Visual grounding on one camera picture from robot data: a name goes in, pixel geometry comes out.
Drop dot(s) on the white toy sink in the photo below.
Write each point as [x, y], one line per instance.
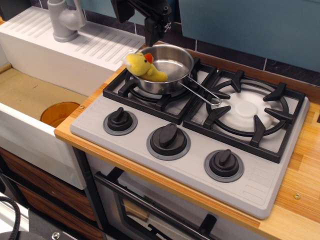
[38, 72]

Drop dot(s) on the orange plastic plate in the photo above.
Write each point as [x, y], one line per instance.
[57, 113]

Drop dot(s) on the grey toy faucet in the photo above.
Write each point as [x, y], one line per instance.
[65, 22]

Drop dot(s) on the wooden drawer cabinet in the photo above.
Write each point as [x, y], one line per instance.
[53, 199]

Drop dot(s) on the black middle stove knob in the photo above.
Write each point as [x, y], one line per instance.
[168, 143]

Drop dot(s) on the black left stove knob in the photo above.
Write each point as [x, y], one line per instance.
[120, 122]

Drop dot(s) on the black stove knob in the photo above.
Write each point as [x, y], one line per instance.
[224, 166]
[120, 122]
[168, 143]

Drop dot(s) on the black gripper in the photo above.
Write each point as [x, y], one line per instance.
[157, 13]

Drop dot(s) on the grey toy stove top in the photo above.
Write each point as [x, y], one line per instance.
[254, 193]

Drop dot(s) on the black burner grate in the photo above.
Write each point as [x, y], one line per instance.
[260, 118]
[172, 107]

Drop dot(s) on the toy oven door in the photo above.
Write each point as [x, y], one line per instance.
[111, 182]

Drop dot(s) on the black right burner grate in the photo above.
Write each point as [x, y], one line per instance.
[260, 118]

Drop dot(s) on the black left burner grate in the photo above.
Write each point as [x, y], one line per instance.
[172, 107]

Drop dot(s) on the stainless steel pan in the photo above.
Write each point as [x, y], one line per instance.
[178, 64]

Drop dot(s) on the black right stove knob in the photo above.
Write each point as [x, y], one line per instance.
[224, 166]

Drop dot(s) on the yellow stuffed duck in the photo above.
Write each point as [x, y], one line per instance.
[141, 65]

